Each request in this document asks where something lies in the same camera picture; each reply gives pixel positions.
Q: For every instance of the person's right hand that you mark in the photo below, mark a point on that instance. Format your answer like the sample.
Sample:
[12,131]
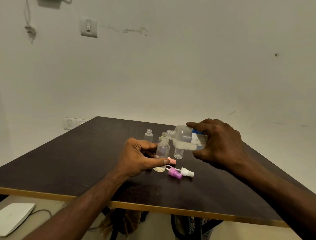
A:
[222,145]

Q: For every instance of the person's left hand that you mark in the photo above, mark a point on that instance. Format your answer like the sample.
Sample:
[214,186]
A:
[133,160]

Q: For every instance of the person's right thumb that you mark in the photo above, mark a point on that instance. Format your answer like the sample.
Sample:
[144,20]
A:
[200,153]

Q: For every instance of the person's left thumb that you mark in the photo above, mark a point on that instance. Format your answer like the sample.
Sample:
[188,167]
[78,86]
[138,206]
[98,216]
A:
[158,163]

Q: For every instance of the small clear spray bottle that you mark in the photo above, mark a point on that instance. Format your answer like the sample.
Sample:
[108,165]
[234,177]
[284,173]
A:
[163,149]

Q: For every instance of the large clear bottle blue label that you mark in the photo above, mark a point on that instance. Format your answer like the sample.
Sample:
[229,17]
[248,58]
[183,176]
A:
[184,138]

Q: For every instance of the person's right forearm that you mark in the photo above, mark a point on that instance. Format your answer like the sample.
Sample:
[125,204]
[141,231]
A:
[276,195]

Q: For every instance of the person's left forearm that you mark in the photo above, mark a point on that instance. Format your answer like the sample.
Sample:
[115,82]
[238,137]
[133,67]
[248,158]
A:
[81,210]

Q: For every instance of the pink spray pump cap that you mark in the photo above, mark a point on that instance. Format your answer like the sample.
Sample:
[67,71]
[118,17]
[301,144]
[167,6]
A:
[172,161]

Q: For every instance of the purple spray pump cap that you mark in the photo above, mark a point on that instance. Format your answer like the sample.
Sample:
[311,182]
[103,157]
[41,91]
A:
[175,173]

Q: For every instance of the small clear empty bottle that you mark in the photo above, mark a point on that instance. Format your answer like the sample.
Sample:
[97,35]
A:
[148,136]
[178,153]

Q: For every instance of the white spray pump cap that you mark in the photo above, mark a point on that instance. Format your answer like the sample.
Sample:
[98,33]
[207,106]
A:
[187,172]

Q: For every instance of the small clear greenish bottle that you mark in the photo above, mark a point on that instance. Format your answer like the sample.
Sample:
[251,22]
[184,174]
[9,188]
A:
[163,136]

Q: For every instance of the brown bag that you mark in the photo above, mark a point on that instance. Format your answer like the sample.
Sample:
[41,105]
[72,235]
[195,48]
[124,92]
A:
[123,221]

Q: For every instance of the black bag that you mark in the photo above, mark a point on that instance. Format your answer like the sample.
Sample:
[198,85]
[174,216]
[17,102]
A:
[185,227]

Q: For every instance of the white flat box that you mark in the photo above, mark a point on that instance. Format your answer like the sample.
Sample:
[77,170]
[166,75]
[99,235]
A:
[13,217]

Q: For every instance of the white wall socket plate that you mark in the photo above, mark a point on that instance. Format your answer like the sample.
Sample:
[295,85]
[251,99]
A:
[70,123]

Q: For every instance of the white wall switch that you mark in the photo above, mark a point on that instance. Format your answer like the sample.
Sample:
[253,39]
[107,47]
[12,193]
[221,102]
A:
[88,27]

